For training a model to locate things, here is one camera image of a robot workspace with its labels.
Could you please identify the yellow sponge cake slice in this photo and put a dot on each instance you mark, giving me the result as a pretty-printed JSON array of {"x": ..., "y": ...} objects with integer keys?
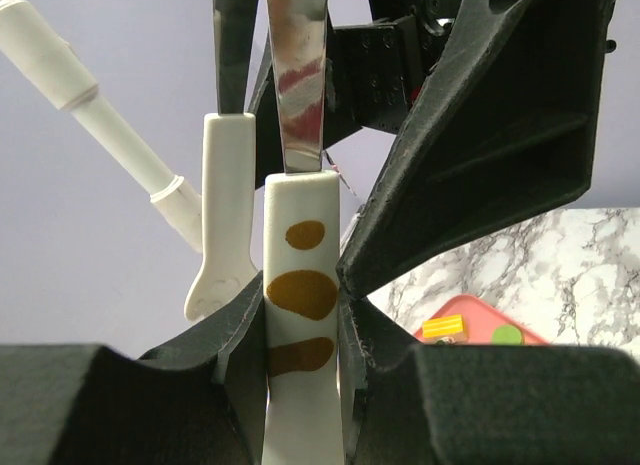
[{"x": 447, "y": 329}]

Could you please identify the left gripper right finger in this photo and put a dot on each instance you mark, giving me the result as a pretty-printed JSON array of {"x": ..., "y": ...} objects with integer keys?
[{"x": 405, "y": 402}]

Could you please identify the white pvc frame right pole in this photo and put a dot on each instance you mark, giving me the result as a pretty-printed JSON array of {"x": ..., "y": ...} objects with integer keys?
[{"x": 48, "y": 62}]

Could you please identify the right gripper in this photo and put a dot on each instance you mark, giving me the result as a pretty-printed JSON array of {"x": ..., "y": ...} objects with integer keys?
[{"x": 492, "y": 106}]

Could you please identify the green round pastry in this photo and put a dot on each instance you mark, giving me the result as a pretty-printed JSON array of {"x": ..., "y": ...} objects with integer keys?
[{"x": 507, "y": 334}]

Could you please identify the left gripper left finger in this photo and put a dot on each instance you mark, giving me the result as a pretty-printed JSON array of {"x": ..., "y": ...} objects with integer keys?
[{"x": 199, "y": 398}]

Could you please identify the pink serving tray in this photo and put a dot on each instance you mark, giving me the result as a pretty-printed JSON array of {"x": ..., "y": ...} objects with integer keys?
[{"x": 481, "y": 320}]

